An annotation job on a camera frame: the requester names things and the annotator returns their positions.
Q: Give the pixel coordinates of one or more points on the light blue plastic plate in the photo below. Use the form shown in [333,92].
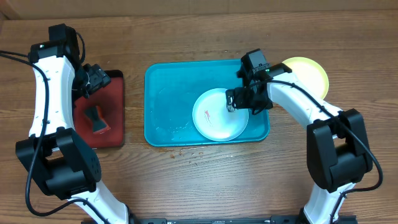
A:
[213,120]

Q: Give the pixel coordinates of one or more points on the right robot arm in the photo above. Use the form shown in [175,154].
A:
[338,154]

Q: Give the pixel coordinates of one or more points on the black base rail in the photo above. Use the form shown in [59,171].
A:
[276,219]

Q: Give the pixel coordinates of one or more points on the green plastic plate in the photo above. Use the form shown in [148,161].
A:
[310,73]

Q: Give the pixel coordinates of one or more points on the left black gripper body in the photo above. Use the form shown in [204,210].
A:
[89,80]

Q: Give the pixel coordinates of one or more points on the orange and green sponge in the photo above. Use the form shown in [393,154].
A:
[99,125]

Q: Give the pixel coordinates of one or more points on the teal plastic tray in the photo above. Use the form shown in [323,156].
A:
[171,90]

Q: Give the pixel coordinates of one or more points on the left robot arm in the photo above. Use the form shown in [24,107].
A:
[62,168]

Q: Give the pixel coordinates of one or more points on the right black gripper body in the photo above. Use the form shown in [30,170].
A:
[248,100]

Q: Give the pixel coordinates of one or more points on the red and black tray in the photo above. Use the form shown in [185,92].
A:
[111,101]

